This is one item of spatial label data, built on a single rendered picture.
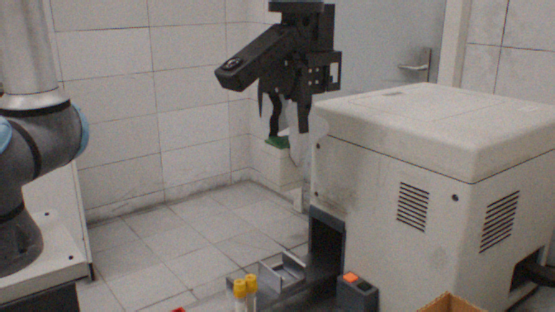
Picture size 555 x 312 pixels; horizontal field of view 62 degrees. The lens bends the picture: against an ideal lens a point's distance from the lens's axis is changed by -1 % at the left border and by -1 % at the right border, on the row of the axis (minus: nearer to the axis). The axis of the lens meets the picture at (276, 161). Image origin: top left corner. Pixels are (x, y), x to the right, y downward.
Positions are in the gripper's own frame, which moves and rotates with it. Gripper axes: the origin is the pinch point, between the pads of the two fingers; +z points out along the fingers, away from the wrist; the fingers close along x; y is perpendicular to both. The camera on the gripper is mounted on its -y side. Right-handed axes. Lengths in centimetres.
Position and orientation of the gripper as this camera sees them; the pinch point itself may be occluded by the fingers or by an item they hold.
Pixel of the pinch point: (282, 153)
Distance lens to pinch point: 63.9
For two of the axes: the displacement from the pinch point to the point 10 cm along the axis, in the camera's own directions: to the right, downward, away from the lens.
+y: 8.1, -2.0, 5.5
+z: 0.0, 9.4, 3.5
